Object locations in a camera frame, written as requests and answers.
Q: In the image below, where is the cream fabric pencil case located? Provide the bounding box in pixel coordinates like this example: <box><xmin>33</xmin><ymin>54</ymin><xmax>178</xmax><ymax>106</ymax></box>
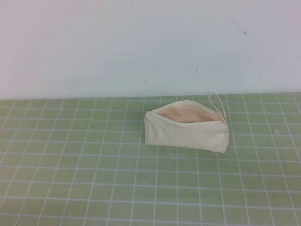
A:
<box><xmin>144</xmin><ymin>92</ymin><xmax>229</xmax><ymax>154</ymax></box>

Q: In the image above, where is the green grid cutting mat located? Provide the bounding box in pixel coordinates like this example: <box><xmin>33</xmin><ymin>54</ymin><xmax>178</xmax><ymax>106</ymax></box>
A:
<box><xmin>0</xmin><ymin>92</ymin><xmax>301</xmax><ymax>226</ymax></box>

